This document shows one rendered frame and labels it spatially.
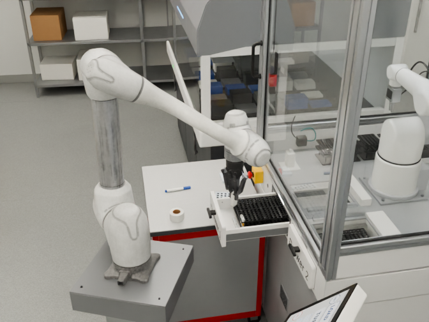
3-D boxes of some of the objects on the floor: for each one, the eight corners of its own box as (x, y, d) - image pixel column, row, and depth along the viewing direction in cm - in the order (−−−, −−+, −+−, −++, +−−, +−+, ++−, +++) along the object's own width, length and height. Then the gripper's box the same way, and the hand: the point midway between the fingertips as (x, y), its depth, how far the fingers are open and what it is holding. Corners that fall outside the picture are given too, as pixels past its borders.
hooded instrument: (201, 253, 346) (195, -25, 258) (170, 131, 505) (160, -67, 416) (369, 232, 365) (418, -33, 277) (289, 121, 524) (303, -71, 435)
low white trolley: (159, 344, 281) (149, 232, 243) (150, 268, 334) (141, 166, 296) (262, 328, 290) (269, 218, 253) (237, 257, 343) (240, 156, 306)
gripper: (253, 159, 214) (251, 206, 226) (227, 150, 221) (226, 196, 233) (242, 166, 209) (240, 214, 221) (216, 156, 216) (216, 204, 228)
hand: (233, 199), depth 225 cm, fingers closed
